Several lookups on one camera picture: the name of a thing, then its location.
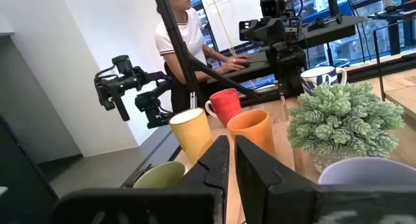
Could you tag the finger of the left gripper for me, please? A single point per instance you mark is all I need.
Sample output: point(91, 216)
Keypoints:
point(122, 108)
point(104, 99)

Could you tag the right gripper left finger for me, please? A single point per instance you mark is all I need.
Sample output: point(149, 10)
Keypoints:
point(214, 165)

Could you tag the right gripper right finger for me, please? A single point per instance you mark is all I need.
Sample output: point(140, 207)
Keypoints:
point(266, 191)

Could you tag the yellow mug white interior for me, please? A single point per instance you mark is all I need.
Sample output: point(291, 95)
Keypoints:
point(191, 136)

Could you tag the orange faceted mug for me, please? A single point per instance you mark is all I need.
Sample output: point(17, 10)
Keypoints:
point(253, 130)

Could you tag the sage green mug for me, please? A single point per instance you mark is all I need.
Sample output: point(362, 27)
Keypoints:
point(159, 177)

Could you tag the lavender mug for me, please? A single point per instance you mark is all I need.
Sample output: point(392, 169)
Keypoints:
point(367, 172)

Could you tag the white mug blue leaf pattern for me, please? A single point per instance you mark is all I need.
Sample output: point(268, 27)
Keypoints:
point(312, 81)

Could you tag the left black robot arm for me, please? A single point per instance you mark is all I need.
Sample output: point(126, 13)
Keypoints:
point(152, 104)

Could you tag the background black robot arm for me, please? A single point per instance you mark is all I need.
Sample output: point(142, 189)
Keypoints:
point(276, 29)

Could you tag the person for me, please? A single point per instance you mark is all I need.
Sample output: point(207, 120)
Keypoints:
point(188, 35)

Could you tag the artificial succulent in patterned pot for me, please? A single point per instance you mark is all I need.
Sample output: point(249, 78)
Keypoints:
point(341, 120)

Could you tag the black computer mouse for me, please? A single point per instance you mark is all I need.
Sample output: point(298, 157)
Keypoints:
point(244, 64)

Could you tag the whiteboard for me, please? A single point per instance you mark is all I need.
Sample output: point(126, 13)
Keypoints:
point(232, 16)

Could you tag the background black desk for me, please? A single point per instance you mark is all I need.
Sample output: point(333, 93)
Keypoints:
point(325, 30)

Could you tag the black side table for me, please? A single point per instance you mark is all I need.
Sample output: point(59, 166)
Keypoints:
point(395, 26)

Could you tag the black aluminium rig frame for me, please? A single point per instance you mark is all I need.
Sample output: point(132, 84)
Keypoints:
point(175, 42)

